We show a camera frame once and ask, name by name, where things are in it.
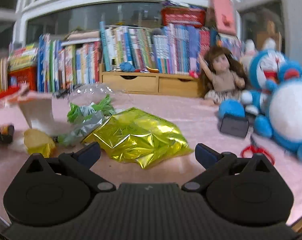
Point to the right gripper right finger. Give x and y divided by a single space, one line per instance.
216 165

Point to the white orange macaron box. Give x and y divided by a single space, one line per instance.
42 111

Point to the white rabbit plush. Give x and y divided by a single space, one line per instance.
250 51

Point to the yellow snack wrapper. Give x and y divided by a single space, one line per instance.
39 142

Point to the dark grey speaker box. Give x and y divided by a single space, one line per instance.
234 125

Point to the brown haired doll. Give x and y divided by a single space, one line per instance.
221 76

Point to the pink box on books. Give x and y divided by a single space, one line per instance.
224 16

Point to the green clear plastic wrapper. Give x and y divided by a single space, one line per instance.
84 120

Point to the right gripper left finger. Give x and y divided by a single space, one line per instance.
78 164

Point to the book row on organizer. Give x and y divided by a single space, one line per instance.
173 49

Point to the blue yarn ball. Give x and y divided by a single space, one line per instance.
127 67

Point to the red crate left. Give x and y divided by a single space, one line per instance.
24 76

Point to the clear plastic bag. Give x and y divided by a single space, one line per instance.
91 93

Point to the red plastic basket top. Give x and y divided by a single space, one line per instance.
183 16

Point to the red handled scissors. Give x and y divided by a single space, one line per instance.
255 148

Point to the large Doraemon plush front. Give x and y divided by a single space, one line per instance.
282 121

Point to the stacked books on crate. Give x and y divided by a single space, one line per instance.
23 57

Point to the book row on table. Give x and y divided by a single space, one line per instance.
64 64

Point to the wooden drawer organizer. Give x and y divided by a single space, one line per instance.
151 83

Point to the blue Doraemon plush sitting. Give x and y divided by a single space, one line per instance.
267 69

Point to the gold foil snack bag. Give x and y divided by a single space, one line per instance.
135 136

